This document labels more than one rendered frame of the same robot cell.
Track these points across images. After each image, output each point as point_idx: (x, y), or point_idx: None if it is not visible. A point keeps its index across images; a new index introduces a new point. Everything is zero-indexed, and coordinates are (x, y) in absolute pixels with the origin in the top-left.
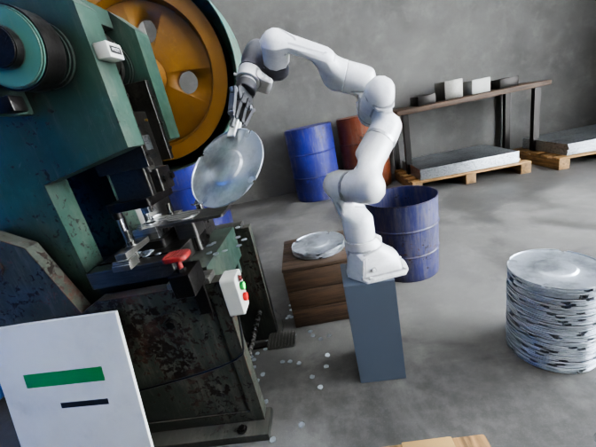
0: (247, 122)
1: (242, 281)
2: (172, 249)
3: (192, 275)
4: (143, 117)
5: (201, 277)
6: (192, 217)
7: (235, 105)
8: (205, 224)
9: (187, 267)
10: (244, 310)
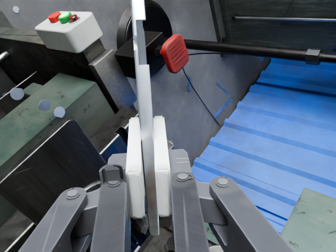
0: (63, 207)
1: (68, 15)
2: (121, 149)
3: (150, 37)
4: None
5: (125, 48)
6: (99, 175)
7: (238, 216)
8: (10, 243)
9: (151, 53)
10: (60, 11)
